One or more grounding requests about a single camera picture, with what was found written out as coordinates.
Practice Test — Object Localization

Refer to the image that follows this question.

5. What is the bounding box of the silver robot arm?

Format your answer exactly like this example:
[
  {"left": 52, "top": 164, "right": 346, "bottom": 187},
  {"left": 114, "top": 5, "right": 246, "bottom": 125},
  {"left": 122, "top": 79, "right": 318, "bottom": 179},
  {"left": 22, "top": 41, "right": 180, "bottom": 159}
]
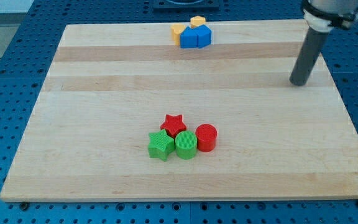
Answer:
[{"left": 301, "top": 0, "right": 358, "bottom": 33}]

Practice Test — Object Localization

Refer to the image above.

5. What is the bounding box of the wooden board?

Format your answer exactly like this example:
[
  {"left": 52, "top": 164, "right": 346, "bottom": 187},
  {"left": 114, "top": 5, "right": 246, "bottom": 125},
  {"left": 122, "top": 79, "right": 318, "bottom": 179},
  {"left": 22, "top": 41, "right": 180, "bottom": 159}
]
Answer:
[{"left": 0, "top": 19, "right": 358, "bottom": 202}]

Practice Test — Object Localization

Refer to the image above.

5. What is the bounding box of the red star block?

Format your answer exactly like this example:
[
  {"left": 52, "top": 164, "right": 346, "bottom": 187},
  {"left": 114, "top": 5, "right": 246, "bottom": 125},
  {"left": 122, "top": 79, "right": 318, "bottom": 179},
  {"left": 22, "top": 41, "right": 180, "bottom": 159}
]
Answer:
[{"left": 160, "top": 114, "right": 187, "bottom": 139}]

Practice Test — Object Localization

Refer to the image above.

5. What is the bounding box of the green cylinder block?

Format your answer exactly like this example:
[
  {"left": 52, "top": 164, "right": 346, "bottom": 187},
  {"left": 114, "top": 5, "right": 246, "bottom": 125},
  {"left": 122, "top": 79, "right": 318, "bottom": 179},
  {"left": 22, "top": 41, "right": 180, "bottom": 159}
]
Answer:
[{"left": 175, "top": 131, "right": 197, "bottom": 160}]

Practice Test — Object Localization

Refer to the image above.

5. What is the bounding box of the red cylinder block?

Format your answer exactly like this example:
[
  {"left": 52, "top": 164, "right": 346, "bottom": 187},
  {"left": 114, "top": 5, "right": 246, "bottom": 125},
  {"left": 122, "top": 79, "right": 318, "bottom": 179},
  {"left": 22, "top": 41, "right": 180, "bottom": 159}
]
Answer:
[{"left": 195, "top": 124, "right": 218, "bottom": 152}]

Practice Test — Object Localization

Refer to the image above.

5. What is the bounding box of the green star block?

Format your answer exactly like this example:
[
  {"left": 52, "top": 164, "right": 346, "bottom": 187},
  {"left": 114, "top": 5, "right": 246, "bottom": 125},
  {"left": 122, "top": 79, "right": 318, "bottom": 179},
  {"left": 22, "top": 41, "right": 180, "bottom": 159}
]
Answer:
[{"left": 148, "top": 129, "right": 175, "bottom": 161}]

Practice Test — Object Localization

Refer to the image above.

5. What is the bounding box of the blue cube block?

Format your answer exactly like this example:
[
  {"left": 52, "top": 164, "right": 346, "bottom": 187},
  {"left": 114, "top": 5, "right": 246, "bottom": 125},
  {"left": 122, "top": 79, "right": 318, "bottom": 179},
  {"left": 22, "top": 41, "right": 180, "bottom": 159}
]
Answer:
[{"left": 180, "top": 27, "right": 198, "bottom": 49}]

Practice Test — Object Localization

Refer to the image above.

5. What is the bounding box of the blue pentagon block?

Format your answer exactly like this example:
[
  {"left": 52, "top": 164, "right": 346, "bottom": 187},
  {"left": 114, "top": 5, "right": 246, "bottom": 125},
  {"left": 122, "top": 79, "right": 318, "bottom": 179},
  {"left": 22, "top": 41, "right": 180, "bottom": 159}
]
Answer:
[{"left": 193, "top": 25, "right": 212, "bottom": 48}]

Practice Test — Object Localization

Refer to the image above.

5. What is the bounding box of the yellow heart block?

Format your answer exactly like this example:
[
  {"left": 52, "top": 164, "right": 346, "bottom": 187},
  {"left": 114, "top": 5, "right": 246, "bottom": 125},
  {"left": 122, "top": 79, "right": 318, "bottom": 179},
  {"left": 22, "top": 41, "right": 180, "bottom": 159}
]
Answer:
[{"left": 170, "top": 24, "right": 186, "bottom": 45}]

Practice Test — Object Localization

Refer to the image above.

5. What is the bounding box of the yellow hexagon block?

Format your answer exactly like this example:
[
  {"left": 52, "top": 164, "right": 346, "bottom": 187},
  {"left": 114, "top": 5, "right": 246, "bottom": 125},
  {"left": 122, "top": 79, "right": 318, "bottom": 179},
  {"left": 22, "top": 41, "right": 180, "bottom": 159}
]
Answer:
[{"left": 190, "top": 16, "right": 206, "bottom": 29}]

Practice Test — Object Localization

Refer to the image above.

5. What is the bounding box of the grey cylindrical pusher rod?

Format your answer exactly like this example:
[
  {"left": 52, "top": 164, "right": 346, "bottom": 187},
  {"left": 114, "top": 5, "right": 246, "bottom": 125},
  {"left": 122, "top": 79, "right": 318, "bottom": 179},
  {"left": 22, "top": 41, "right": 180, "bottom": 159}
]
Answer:
[{"left": 289, "top": 28, "right": 329, "bottom": 86}]

